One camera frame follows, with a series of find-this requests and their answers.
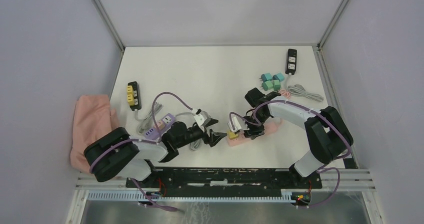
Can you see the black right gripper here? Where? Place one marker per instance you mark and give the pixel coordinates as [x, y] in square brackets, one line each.
[252, 132]

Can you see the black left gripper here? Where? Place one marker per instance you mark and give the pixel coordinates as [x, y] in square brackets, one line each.
[214, 138]

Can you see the pink power strip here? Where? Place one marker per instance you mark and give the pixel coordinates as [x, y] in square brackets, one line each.
[242, 137]

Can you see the yellow cube plug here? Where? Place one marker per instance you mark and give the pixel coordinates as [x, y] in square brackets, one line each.
[232, 135]

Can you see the green cube plug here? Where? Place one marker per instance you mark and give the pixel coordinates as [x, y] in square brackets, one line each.
[267, 85]
[276, 85]

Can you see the beige pink charger plug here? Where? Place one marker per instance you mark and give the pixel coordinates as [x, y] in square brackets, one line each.
[160, 125]

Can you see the teal USB charger plug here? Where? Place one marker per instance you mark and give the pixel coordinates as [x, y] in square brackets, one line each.
[278, 77]
[266, 77]

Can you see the purple power strip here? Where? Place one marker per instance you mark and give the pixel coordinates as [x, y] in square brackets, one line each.
[154, 134]

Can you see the black power strip green USB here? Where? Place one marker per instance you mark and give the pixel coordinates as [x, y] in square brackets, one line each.
[291, 63]

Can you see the small black power strip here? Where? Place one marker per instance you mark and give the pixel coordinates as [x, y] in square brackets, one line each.
[136, 94]

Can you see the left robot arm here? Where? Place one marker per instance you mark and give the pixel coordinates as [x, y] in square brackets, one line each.
[117, 154]

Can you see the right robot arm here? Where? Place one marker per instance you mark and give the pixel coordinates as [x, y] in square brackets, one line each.
[327, 134]

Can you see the yellow charger plug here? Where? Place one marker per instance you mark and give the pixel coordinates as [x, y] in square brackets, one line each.
[129, 90]
[130, 99]

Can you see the pink cloth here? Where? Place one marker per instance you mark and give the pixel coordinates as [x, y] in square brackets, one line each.
[93, 118]

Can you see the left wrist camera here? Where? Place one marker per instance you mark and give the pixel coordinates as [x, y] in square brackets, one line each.
[202, 118]

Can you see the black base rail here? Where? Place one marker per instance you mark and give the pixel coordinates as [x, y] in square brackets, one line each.
[227, 182]

